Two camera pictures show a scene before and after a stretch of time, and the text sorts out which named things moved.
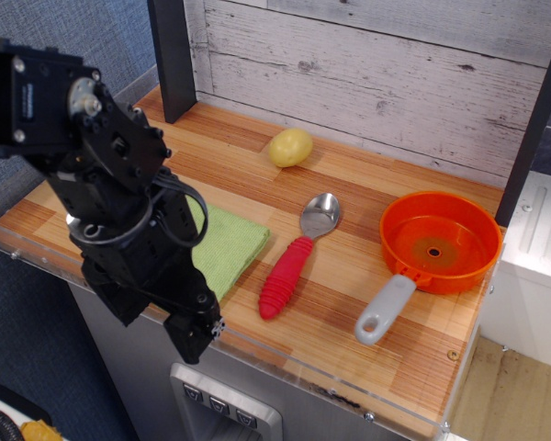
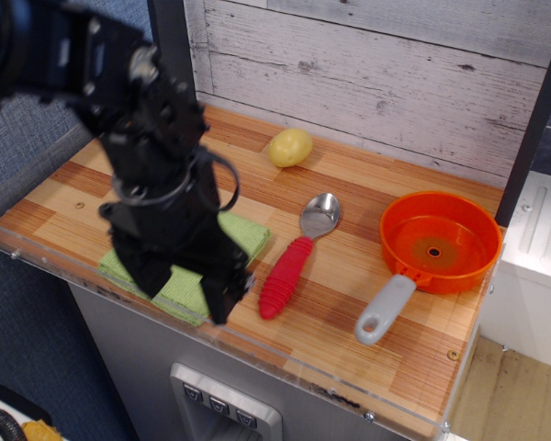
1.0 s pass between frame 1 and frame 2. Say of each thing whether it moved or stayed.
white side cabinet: stayed
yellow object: stayed
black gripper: moved
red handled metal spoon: stayed
